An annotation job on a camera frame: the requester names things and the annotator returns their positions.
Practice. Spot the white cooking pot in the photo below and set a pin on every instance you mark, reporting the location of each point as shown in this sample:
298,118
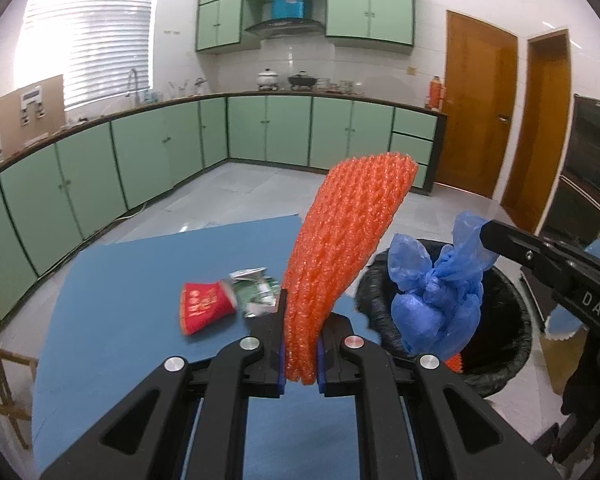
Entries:
268,80

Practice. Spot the blue plastic bag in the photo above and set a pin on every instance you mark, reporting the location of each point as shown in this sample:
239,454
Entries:
440,305

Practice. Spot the white window blind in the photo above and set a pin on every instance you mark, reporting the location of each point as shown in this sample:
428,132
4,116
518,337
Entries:
87,35

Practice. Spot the large orange foam net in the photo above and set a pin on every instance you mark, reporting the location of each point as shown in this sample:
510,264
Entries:
345,240

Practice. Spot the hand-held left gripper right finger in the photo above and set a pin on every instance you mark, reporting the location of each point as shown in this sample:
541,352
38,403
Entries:
321,367

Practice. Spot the black wok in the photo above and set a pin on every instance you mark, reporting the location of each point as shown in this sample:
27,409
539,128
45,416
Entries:
302,81

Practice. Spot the black oven cabinet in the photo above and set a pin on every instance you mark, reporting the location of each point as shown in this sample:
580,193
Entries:
587,160

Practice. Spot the green wall cabinets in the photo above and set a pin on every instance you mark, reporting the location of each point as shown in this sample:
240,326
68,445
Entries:
370,5

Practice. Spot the blue box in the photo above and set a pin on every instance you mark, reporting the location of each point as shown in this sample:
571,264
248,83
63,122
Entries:
288,5

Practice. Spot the wooden door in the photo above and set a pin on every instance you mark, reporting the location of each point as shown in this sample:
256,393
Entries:
477,105
537,130

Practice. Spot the brown cardboard sheet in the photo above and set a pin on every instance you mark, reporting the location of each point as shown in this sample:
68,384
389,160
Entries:
30,115

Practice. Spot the crushed green white carton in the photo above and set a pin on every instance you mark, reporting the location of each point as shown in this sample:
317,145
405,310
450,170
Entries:
255,292

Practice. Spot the wooden chair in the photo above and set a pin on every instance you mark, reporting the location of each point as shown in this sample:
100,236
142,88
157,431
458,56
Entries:
0,375

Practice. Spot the range hood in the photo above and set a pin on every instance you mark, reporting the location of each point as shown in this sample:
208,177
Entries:
285,27

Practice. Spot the glass containers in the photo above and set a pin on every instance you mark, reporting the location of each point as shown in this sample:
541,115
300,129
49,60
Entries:
340,86

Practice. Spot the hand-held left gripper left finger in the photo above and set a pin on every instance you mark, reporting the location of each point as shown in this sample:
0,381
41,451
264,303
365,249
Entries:
281,370

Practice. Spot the green base cabinets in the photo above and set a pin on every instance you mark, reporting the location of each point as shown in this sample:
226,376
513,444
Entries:
130,160

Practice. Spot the red fire extinguisher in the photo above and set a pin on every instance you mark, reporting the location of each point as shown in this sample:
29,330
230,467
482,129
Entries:
436,92

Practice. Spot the trash bin with black bag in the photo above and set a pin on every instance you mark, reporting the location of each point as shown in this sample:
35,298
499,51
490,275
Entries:
500,360

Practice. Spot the small orange foam net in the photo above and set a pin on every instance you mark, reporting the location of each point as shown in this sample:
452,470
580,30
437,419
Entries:
455,362

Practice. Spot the steel faucet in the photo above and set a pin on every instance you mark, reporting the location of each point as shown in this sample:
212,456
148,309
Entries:
132,85

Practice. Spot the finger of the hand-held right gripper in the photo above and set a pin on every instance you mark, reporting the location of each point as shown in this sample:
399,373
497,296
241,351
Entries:
510,242

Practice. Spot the red paper cup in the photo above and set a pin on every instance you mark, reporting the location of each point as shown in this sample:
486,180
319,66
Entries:
205,307

